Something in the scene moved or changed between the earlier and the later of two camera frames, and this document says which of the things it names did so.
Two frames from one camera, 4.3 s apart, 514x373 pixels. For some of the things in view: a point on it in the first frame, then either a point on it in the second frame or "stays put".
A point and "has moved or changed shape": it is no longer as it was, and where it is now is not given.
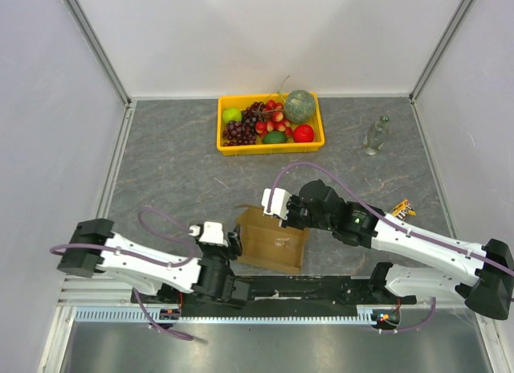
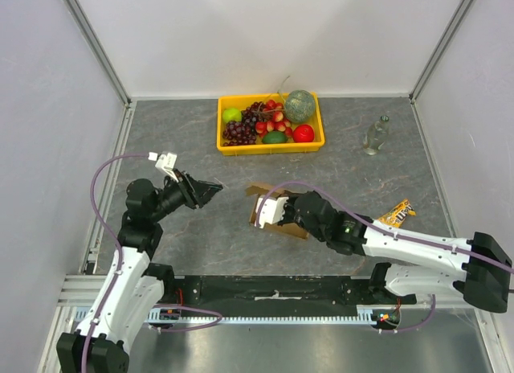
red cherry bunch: [273, 114] stays put
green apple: [231, 114] stays put
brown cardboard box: [266, 244] has moved or changed shape
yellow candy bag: [404, 209] stays put
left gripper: [235, 247] → [198, 193]
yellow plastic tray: [241, 101] stays put
